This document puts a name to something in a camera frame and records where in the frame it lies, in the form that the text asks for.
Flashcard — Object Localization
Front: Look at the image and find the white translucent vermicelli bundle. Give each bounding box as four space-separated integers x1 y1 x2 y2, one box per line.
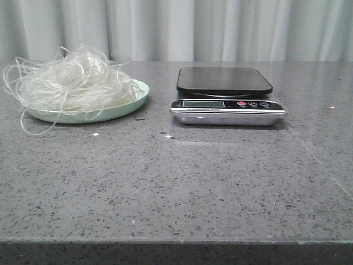
2 45 140 136

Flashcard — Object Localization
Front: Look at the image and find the black silver kitchen scale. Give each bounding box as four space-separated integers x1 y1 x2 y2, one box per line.
169 67 287 126

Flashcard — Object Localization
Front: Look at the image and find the mint green plate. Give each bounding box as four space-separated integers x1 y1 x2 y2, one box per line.
27 79 150 124

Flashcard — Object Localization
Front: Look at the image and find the white pleated curtain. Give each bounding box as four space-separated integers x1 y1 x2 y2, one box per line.
1 1 352 62

